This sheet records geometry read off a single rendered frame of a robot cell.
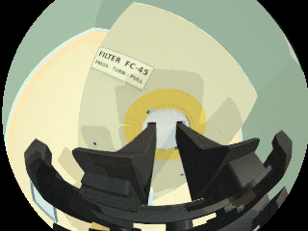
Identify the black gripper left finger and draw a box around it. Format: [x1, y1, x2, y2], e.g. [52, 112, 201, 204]
[72, 122, 157, 205]

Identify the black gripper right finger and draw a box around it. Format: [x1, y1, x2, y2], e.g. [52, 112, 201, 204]
[176, 120, 261, 201]

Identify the white cylinder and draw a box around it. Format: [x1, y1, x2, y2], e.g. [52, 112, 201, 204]
[142, 107, 190, 149]

